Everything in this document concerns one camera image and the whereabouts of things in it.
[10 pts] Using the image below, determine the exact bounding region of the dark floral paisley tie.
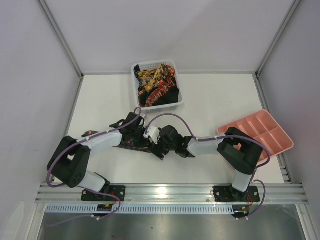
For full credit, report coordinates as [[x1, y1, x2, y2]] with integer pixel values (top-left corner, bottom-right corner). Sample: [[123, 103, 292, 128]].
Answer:
[[86, 129, 166, 161]]

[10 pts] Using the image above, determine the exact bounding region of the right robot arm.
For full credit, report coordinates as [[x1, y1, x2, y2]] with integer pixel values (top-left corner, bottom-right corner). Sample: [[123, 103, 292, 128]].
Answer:
[[143, 125, 264, 202]]

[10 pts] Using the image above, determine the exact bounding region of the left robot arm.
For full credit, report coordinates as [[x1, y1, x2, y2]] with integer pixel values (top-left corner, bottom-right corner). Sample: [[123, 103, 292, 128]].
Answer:
[[46, 112, 145, 193]]

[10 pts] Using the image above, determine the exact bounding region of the white perforated plastic basket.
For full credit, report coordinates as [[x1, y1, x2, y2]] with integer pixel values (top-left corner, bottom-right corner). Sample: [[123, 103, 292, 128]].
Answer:
[[131, 59, 184, 113]]

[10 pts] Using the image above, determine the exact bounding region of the black tie in basket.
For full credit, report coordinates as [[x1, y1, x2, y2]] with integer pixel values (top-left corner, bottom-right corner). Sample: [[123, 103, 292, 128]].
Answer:
[[159, 86, 180, 105]]

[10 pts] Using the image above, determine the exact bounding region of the red multicolour patterned tie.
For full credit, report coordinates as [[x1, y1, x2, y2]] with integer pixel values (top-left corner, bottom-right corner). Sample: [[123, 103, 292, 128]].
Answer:
[[144, 64, 178, 107]]

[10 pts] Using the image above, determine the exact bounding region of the yellow patterned tie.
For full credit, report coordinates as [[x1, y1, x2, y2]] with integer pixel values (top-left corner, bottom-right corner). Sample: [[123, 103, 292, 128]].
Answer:
[[135, 65, 161, 93]]

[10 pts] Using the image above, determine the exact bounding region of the pink divided organiser tray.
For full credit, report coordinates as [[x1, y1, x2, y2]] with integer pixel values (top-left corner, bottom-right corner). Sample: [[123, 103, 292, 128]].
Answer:
[[217, 109, 294, 157]]

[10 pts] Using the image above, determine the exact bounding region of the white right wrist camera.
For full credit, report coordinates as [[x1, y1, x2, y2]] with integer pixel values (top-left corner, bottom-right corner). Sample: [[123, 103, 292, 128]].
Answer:
[[143, 126, 160, 145]]

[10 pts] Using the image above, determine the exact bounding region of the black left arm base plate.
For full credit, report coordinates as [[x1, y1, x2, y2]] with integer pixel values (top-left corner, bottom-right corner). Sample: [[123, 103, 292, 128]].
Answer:
[[81, 185, 126, 202]]

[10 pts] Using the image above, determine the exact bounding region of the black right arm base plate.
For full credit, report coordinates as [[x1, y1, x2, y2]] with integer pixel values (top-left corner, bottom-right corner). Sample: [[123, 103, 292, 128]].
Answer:
[[213, 185, 261, 203]]

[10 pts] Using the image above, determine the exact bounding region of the aluminium front rail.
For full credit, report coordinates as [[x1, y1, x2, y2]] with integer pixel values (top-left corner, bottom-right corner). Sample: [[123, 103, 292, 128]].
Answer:
[[35, 182, 308, 205]]

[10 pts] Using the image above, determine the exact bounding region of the white slotted cable duct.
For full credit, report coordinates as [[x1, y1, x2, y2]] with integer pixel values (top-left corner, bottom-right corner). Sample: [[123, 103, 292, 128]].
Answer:
[[45, 203, 235, 215]]

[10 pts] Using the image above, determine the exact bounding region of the left aluminium frame post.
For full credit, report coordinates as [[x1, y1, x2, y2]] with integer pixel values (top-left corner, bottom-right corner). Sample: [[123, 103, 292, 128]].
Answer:
[[36, 0, 84, 80]]

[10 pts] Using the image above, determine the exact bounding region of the aluminium frame post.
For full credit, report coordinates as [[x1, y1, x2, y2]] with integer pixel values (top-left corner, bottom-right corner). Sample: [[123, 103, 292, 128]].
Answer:
[[255, 0, 303, 78], [36, 0, 84, 80]]

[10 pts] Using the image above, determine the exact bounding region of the right aluminium frame post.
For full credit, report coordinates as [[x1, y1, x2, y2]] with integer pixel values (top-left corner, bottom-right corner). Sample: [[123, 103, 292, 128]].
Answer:
[[255, 0, 303, 78]]

